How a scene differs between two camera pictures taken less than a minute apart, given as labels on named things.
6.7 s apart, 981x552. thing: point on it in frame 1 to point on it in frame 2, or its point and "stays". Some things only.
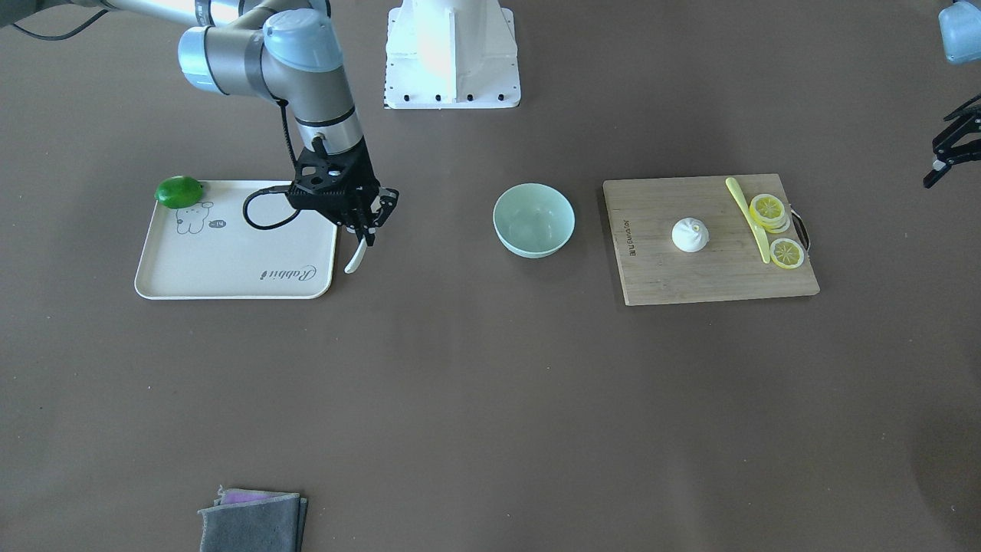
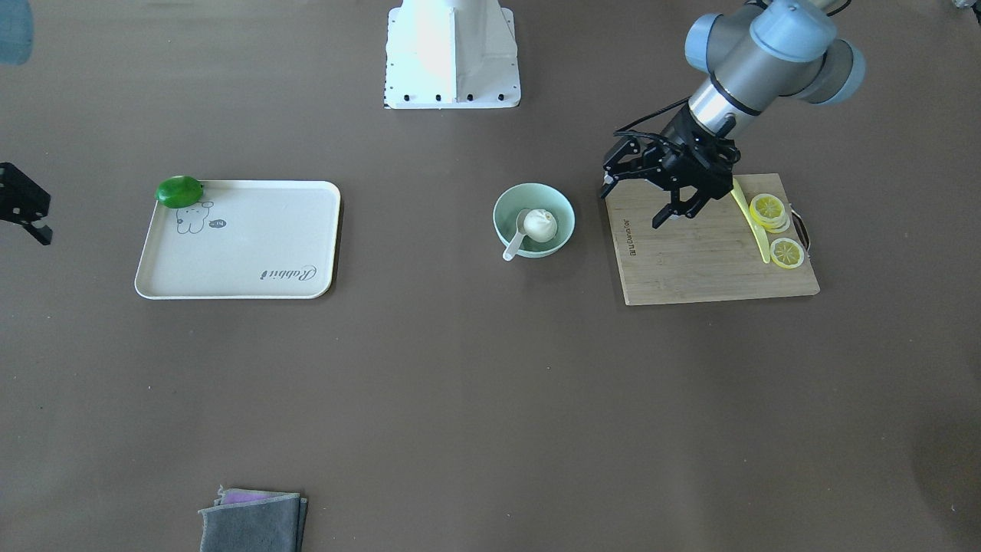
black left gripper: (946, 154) to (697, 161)
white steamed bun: (690, 234) to (540, 225)
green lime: (178, 192) stays
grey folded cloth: (254, 520) stays
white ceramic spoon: (356, 256) to (510, 251)
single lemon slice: (787, 254) stays
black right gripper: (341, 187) to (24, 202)
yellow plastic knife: (736, 192) stays
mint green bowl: (533, 220) stays
